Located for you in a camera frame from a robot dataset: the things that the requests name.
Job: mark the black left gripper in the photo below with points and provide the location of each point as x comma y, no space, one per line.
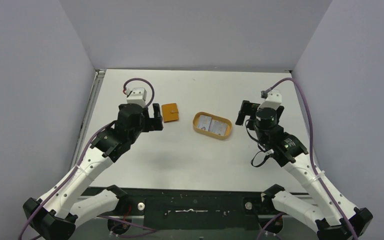
152,124

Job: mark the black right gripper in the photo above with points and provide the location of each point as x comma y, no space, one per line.
249,110

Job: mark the orange leather card holder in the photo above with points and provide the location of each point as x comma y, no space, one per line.
170,112

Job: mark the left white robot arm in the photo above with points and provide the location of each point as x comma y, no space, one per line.
56,214

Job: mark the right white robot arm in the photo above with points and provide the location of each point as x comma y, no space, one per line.
333,216

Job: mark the tan oval tray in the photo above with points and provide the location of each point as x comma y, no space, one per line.
208,133

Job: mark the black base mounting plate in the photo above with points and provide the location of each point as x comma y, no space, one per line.
191,211

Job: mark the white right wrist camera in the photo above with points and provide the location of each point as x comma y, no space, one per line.
271,99

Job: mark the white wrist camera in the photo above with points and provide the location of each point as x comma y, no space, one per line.
136,96
271,99

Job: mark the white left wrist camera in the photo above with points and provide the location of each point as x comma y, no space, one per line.
136,96

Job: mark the aluminium side rail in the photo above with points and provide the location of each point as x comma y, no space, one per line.
93,95

